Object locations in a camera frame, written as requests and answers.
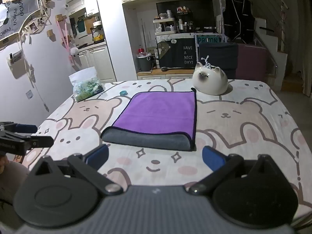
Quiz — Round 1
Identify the clear plastic bag of candies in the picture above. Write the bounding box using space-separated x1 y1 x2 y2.
69 67 106 102

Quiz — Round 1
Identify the white ceramic cat ornament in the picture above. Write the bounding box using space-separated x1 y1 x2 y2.
192 62 229 96

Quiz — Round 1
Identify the grey printed wall banner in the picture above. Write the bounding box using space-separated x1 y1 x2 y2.
0 0 37 42

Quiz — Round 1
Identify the purple and grey towel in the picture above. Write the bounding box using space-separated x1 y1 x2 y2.
100 90 198 152

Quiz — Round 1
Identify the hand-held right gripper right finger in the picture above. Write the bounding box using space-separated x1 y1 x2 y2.
189 145 284 196

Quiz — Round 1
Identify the black hanging jacket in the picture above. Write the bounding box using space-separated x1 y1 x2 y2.
223 0 255 42

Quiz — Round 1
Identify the maroon chair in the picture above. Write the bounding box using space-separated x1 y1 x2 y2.
237 43 269 81

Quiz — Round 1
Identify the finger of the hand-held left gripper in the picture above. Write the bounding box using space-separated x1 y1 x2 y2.
0 130 54 150
0 121 38 134

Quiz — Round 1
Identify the dark blue chair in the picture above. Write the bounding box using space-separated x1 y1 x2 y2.
198 42 238 79

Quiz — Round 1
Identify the staircase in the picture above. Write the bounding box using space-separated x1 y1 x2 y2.
251 15 303 88

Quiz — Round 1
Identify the bear printed tablecloth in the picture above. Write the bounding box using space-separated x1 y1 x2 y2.
23 79 312 227

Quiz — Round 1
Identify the green licence plate sign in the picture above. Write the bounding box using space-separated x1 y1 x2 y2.
196 37 221 45

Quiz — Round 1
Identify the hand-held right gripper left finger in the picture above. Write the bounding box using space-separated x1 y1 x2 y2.
30 144 124 196

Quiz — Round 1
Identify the grey trash bin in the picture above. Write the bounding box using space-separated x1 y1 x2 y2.
137 55 157 72

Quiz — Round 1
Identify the white shelf rack with bottles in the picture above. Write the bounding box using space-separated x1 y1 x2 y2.
153 9 177 35

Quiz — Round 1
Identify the black printed cloth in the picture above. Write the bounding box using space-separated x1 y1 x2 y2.
156 35 199 69

